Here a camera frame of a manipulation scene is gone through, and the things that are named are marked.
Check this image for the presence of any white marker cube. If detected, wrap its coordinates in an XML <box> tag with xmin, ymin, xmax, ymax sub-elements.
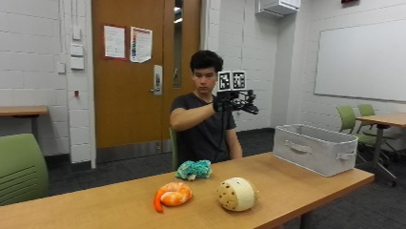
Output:
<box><xmin>215</xmin><ymin>70</ymin><xmax>247</xmax><ymax>93</ymax></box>

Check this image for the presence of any the person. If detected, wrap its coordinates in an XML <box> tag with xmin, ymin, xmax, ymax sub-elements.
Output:
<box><xmin>169</xmin><ymin>50</ymin><xmax>243</xmax><ymax>168</ymax></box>

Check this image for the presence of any white fabric storage bin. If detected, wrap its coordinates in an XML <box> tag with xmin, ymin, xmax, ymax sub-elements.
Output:
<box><xmin>271</xmin><ymin>123</ymin><xmax>360</xmax><ymax>177</ymax></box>

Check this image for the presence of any green chair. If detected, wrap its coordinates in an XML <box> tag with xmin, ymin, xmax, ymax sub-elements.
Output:
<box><xmin>0</xmin><ymin>133</ymin><xmax>50</xmax><ymax>207</ymax></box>
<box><xmin>169</xmin><ymin>127</ymin><xmax>179</xmax><ymax>172</ymax></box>
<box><xmin>335</xmin><ymin>105</ymin><xmax>379</xmax><ymax>166</ymax></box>
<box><xmin>356</xmin><ymin>103</ymin><xmax>404</xmax><ymax>160</ymax></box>

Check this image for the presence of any teal plush toy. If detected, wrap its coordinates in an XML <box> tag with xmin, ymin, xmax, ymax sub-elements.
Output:
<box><xmin>174</xmin><ymin>159</ymin><xmax>212</xmax><ymax>181</ymax></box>

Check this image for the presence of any cream spotted round plush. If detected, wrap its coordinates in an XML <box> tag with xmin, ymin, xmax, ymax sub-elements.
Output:
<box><xmin>215</xmin><ymin>177</ymin><xmax>258</xmax><ymax>213</ymax></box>

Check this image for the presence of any wooden door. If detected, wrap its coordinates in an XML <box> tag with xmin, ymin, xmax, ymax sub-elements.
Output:
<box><xmin>91</xmin><ymin>0</ymin><xmax>203</xmax><ymax>164</ymax></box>

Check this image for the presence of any whiteboard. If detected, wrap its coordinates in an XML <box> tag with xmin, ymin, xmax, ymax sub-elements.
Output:
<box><xmin>312</xmin><ymin>18</ymin><xmax>406</xmax><ymax>103</ymax></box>

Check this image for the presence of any colourful paper poster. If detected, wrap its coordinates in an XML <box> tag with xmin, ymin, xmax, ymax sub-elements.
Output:
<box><xmin>129</xmin><ymin>26</ymin><xmax>153</xmax><ymax>64</ymax></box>

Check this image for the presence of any wooden side table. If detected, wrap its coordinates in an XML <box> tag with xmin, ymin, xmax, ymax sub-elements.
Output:
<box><xmin>0</xmin><ymin>105</ymin><xmax>50</xmax><ymax>141</ymax></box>
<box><xmin>355</xmin><ymin>112</ymin><xmax>406</xmax><ymax>188</ymax></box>

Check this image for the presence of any orange shrimp plush toy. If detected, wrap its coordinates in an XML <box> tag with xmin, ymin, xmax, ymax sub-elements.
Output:
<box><xmin>151</xmin><ymin>181</ymin><xmax>194</xmax><ymax>214</ymax></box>

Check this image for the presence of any white paper notice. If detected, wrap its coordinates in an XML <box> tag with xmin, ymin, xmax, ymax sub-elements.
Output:
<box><xmin>101</xmin><ymin>24</ymin><xmax>126</xmax><ymax>61</ymax></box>

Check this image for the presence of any silver door handle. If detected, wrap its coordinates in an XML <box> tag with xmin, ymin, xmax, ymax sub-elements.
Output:
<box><xmin>149</xmin><ymin>64</ymin><xmax>163</xmax><ymax>96</ymax></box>

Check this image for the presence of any white wall unit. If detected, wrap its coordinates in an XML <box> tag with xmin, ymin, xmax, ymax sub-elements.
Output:
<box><xmin>255</xmin><ymin>0</ymin><xmax>302</xmax><ymax>18</ymax></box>

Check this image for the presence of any white wall switch box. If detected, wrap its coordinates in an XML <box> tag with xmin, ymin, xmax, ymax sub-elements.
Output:
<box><xmin>67</xmin><ymin>43</ymin><xmax>86</xmax><ymax>71</ymax></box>

